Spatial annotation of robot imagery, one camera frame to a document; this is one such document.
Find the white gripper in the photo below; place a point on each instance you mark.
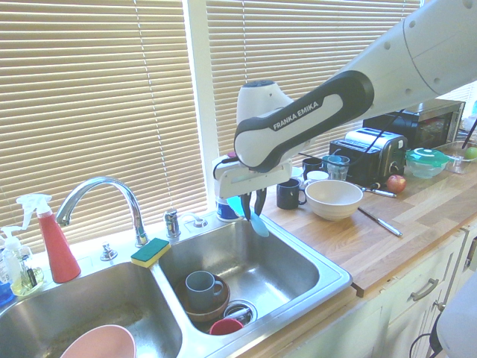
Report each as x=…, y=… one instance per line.
x=257, y=179

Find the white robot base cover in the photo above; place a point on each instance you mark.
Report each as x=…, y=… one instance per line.
x=460, y=320

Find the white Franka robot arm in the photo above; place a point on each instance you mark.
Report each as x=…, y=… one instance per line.
x=316, y=115

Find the white sink hole fitting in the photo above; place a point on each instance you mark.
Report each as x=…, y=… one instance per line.
x=197, y=222

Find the stainless steel double sink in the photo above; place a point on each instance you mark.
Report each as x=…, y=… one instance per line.
x=261, y=268

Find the chrome sink side sprayer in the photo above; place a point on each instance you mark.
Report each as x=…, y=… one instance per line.
x=172, y=223

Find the metal sink drain strainer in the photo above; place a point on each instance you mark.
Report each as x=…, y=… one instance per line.
x=252, y=309

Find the silver table knife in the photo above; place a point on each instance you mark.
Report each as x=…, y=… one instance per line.
x=380, y=222

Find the white blue plastic tub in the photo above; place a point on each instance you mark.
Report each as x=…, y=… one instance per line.
x=223, y=212

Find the black mug with print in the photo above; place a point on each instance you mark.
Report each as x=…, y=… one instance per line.
x=288, y=195

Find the plain black mug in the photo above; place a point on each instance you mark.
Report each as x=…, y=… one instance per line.
x=310, y=166

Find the white cup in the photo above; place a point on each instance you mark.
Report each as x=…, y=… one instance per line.
x=316, y=177

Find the large cream bowl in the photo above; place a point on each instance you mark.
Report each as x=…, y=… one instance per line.
x=333, y=203

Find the clear ribbed glass tumbler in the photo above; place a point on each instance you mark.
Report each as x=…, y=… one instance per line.
x=338, y=169

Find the grey-blue ceramic mug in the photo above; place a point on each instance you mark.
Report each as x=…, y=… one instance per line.
x=199, y=289

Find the brown wooden bowl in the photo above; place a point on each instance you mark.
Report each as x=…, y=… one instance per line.
x=220, y=303

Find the black silver toaster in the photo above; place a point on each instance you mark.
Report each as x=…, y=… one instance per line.
x=357, y=160

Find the yellow green sponge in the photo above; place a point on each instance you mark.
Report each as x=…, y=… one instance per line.
x=149, y=250

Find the red mug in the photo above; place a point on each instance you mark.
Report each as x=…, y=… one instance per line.
x=225, y=326

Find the chrome kitchen faucet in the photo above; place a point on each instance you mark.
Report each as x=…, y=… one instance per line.
x=126, y=194

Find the red apple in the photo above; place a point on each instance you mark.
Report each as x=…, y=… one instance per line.
x=395, y=183

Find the chrome faucet knob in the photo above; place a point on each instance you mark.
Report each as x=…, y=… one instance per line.
x=108, y=251

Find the clear container green lid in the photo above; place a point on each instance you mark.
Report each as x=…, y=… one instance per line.
x=425, y=164

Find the cream kitchen cabinet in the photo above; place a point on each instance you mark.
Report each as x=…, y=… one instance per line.
x=402, y=313

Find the black microwave oven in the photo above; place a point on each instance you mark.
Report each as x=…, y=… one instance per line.
x=428, y=125

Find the wide beige window blind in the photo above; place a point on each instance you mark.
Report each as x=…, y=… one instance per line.
x=93, y=93

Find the red spray bottle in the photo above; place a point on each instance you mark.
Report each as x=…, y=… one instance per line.
x=56, y=253

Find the clear glass baking dish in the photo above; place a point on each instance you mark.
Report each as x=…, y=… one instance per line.
x=456, y=164

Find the pink plastic bowl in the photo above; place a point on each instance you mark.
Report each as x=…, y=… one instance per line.
x=100, y=343

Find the green apple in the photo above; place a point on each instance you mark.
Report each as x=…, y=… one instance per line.
x=471, y=152

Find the black tripod leg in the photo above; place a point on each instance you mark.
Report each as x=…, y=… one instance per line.
x=470, y=132

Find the small yellow glass bottle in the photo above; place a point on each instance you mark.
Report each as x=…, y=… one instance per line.
x=28, y=279

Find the clear soap pump bottle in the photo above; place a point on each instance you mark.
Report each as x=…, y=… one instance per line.
x=11, y=257

